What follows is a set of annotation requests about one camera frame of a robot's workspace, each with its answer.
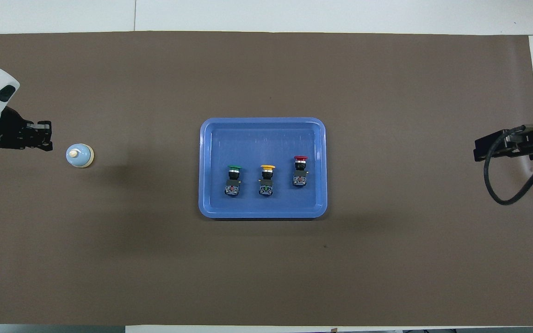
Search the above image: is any green push button switch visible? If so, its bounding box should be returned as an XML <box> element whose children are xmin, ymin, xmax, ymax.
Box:
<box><xmin>224</xmin><ymin>165</ymin><xmax>242</xmax><ymax>198</ymax></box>

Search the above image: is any light blue desk bell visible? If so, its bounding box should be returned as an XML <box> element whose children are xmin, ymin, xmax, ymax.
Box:
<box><xmin>66</xmin><ymin>143</ymin><xmax>94</xmax><ymax>168</ymax></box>

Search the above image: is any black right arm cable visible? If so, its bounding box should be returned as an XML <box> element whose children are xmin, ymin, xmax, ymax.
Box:
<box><xmin>483</xmin><ymin>121</ymin><xmax>533</xmax><ymax>206</ymax></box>

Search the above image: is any yellow push button switch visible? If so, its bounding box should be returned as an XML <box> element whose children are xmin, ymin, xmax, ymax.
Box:
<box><xmin>258</xmin><ymin>164</ymin><xmax>276</xmax><ymax>196</ymax></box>

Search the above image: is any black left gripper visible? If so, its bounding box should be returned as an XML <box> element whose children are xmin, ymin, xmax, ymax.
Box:
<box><xmin>0</xmin><ymin>106</ymin><xmax>53</xmax><ymax>152</ymax></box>

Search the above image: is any red push button switch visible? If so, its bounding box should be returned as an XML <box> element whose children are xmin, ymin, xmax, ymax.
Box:
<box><xmin>292</xmin><ymin>155</ymin><xmax>309</xmax><ymax>187</ymax></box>

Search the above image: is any blue plastic tray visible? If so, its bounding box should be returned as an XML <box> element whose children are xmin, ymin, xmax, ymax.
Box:
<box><xmin>198</xmin><ymin>117</ymin><xmax>328</xmax><ymax>219</ymax></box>

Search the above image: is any brown table mat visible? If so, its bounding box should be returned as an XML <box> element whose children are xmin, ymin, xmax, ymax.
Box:
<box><xmin>0</xmin><ymin>31</ymin><xmax>533</xmax><ymax>327</ymax></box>

